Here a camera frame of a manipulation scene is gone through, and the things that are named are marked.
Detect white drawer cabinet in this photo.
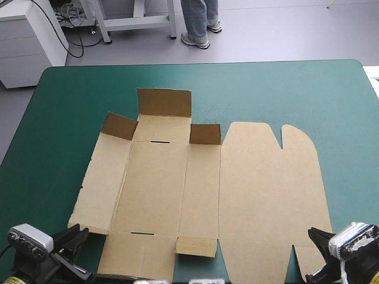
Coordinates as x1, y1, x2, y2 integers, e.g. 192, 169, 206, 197
0, 0, 70, 89

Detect black floor cable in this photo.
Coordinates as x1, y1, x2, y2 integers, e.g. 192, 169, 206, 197
31, 0, 103, 59

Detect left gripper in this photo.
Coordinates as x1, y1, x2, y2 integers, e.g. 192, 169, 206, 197
17, 223, 94, 284

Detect white table frame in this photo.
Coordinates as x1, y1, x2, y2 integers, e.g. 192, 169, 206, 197
79, 0, 179, 46

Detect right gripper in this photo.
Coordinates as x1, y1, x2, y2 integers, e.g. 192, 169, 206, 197
304, 227, 348, 284

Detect person's legs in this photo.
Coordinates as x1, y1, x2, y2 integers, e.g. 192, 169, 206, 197
180, 0, 223, 50

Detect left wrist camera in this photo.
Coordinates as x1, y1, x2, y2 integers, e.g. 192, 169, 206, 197
7, 223, 54, 263

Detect brown cardboard box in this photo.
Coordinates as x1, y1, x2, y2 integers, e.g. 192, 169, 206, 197
67, 87, 333, 284

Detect grey cable bundle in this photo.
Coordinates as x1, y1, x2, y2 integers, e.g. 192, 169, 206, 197
55, 2, 97, 30

